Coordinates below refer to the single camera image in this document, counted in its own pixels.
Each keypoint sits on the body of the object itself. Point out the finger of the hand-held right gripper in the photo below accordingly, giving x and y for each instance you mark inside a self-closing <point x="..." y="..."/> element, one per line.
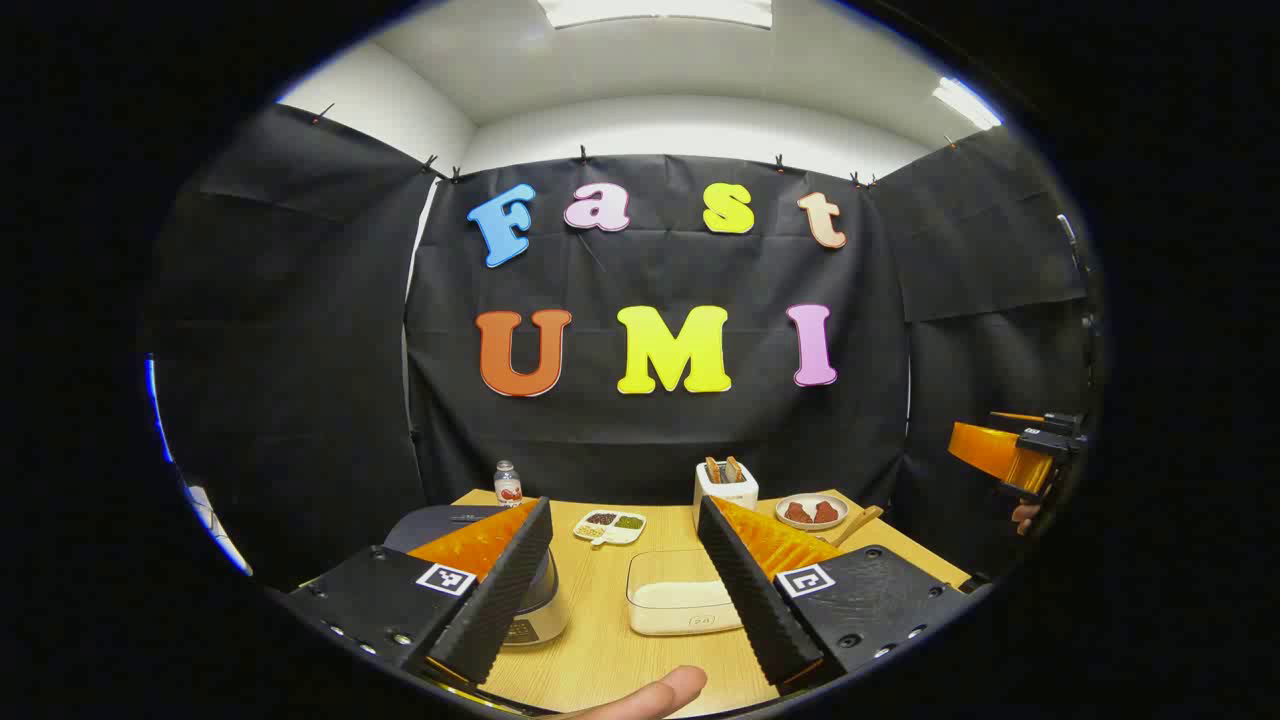
<point x="1000" y="450"/>

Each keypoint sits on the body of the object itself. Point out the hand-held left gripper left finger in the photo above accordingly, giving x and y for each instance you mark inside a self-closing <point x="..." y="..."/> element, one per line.
<point x="500" y="600"/>

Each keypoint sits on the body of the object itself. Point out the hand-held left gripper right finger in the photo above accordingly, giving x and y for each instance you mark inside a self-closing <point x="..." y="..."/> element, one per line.
<point x="750" y="600"/>

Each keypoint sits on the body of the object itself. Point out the clear container of rice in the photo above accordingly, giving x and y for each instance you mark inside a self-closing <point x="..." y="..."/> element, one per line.
<point x="675" y="600"/>

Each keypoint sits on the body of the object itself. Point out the silver rice cooker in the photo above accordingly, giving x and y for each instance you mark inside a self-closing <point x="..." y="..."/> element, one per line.
<point x="440" y="525"/>

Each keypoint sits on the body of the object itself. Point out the wooden spoon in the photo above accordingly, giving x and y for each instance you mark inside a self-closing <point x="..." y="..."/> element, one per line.
<point x="862" y="522"/>

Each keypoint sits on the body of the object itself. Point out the white plate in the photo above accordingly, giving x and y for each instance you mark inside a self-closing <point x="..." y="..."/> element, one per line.
<point x="812" y="526"/>

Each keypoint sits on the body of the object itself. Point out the red meat piece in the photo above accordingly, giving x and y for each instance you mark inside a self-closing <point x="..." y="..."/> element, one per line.
<point x="825" y="511"/>
<point x="796" y="512"/>

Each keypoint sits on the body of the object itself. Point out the white toaster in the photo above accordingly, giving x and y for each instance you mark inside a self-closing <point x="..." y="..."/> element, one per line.
<point x="725" y="497"/>

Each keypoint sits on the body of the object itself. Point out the small bottle with red label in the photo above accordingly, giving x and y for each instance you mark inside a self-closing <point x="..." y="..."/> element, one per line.
<point x="508" y="485"/>

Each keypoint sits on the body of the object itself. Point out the white divided dish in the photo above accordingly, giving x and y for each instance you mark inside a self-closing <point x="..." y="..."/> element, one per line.
<point x="610" y="527"/>

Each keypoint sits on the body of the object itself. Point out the black backdrop cloth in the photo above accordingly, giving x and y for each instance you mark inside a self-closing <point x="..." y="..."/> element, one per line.
<point x="650" y="440"/>

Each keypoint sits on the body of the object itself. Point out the small ceiling light panel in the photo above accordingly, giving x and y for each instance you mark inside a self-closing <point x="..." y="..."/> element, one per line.
<point x="965" y="102"/>

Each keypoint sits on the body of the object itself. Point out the large ceiling light panel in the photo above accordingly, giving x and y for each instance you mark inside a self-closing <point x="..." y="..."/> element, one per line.
<point x="655" y="10"/>

